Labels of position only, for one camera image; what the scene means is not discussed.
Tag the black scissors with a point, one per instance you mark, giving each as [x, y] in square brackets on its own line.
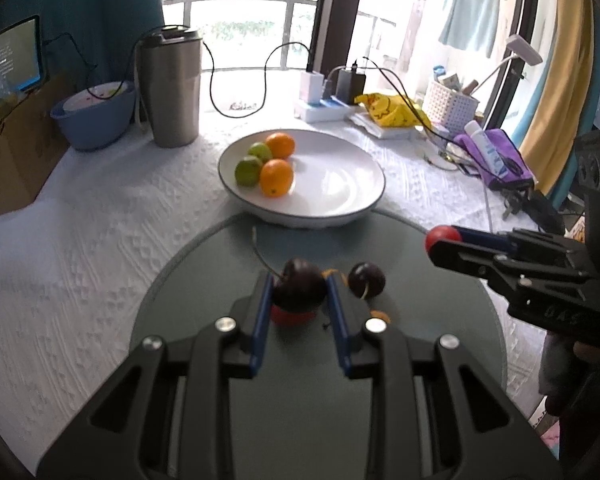
[512, 165]

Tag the black charger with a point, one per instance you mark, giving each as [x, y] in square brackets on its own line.
[350, 87]

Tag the white power strip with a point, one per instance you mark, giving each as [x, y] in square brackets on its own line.
[320, 112]

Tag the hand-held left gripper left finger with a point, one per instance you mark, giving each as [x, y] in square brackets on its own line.
[262, 320]

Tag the yellow plastic bag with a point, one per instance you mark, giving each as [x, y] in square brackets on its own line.
[390, 110]

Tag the white plate with dark rim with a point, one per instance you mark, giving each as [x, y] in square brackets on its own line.
[330, 180]

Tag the white tissue packet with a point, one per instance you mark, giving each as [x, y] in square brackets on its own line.
[385, 131]

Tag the blue plastic bowl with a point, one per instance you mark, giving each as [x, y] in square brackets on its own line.
[95, 127]

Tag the small orange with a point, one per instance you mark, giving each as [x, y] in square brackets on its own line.
[280, 145]
[276, 177]

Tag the tablet screen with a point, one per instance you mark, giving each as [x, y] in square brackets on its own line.
[20, 55]

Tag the white plastic basket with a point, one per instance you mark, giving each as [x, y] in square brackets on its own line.
[447, 107]

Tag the white desk lamp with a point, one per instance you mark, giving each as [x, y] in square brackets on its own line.
[522, 49]

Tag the white tube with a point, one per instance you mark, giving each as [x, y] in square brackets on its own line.
[490, 147]

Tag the black window frame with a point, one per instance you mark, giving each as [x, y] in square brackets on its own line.
[342, 10]

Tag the blue cap bottle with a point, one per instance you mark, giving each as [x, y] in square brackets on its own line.
[439, 70]

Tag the black box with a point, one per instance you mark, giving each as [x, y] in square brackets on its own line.
[545, 210]

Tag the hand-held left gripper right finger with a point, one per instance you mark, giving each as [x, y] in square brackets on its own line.
[340, 320]

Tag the cardboard box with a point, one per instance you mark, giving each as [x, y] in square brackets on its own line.
[20, 150]

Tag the white charger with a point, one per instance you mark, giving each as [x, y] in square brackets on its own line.
[312, 87]

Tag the purple cloth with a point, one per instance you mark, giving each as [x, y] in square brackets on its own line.
[502, 138]

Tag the stainless steel tumbler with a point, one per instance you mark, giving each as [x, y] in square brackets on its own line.
[172, 95]

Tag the small green citrus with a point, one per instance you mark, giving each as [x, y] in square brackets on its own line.
[259, 151]
[247, 171]

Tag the black car key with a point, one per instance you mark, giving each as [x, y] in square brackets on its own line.
[512, 202]

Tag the light blue towel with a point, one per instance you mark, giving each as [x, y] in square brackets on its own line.
[470, 10]

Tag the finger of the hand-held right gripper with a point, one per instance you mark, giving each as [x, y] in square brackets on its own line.
[455, 255]
[480, 236]

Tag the grey round placemat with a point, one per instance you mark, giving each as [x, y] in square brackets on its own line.
[300, 410]

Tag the yellow curtain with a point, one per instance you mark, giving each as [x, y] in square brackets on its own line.
[565, 85]

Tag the dark cherry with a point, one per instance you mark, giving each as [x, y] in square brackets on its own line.
[366, 280]
[300, 290]

